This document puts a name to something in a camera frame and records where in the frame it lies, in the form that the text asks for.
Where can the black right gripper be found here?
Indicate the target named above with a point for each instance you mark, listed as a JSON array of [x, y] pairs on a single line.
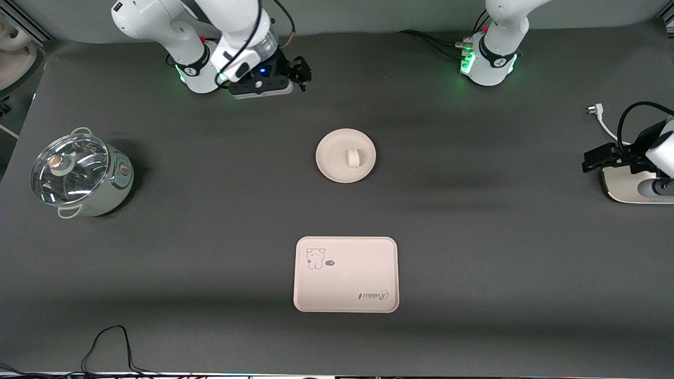
[[281, 67]]

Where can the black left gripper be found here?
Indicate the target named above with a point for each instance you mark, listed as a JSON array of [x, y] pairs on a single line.
[[624, 155]]

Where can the beige round plate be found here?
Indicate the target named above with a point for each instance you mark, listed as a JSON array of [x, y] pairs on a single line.
[[331, 158]]

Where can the small white steamed bun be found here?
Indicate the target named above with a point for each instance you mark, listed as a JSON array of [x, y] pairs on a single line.
[[352, 158]]

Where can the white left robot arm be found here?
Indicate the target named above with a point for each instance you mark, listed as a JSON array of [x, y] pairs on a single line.
[[500, 42]]

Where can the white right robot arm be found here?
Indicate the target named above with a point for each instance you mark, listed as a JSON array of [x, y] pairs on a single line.
[[158, 21]]

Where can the beige rectangular printed tray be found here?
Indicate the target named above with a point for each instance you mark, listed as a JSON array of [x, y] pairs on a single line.
[[346, 276]]

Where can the white two-slot toaster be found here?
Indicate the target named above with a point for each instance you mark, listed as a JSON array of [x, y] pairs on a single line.
[[621, 187]]

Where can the pale green electric cooking pot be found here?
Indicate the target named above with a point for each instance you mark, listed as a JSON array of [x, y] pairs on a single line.
[[113, 184]]

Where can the beige round stand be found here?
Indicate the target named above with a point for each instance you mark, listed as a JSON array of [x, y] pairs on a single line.
[[16, 58]]

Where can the aluminium frame rail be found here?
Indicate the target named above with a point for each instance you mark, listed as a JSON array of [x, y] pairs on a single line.
[[668, 23], [31, 23]]

